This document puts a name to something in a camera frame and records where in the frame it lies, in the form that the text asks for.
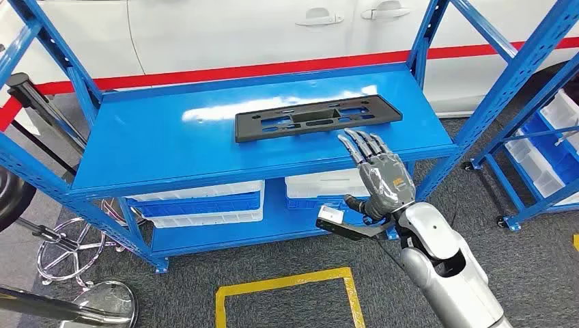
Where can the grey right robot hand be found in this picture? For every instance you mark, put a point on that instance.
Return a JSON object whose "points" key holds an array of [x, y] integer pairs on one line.
{"points": [[384, 181]]}

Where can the black plastic plate frame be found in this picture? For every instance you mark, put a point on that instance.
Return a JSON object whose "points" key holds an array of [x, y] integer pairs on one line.
{"points": [[253, 126]]}

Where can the blue metal shelf rack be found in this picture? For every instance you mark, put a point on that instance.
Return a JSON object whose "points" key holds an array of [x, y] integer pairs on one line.
{"points": [[181, 136], [511, 185]]}

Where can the yellow floor tape square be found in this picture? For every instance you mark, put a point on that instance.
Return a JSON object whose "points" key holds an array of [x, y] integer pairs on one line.
{"points": [[280, 283]]}

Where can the black seat chrome stool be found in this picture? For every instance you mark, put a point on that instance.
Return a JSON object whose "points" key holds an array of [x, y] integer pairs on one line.
{"points": [[13, 199]]}

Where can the red barrier belt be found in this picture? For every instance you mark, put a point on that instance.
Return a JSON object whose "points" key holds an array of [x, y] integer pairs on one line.
{"points": [[9, 115]]}

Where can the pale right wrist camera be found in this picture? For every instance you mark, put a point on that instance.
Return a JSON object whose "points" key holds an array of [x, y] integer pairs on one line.
{"points": [[331, 214]]}

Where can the thin black post stand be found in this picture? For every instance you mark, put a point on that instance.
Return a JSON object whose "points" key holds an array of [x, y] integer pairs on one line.
{"points": [[45, 147]]}

